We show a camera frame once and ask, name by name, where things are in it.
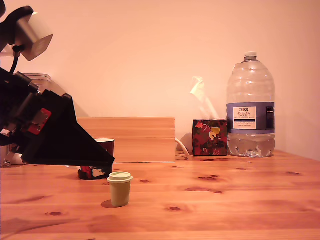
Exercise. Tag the pale green coffee capsule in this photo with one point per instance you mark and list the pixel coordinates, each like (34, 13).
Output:
(120, 190)

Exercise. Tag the dark illustrated coffee mug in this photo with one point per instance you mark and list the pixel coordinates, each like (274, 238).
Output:
(108, 146)

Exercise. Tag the torn white cardboard box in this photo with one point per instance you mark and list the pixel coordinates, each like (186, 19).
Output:
(13, 158)

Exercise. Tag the clear plastic container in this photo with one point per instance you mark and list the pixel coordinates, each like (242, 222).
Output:
(41, 80)

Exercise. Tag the long light wooden box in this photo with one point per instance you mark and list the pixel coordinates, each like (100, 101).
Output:
(140, 140)

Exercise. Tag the white tissue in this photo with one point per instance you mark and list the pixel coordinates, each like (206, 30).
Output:
(203, 100)

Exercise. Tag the floral tissue box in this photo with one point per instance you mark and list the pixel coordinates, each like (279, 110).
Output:
(210, 137)

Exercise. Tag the large clear water bottle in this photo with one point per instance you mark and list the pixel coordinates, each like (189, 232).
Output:
(250, 87)

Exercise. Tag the grey camera box with bracket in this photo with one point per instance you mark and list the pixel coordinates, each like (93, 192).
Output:
(35, 35)

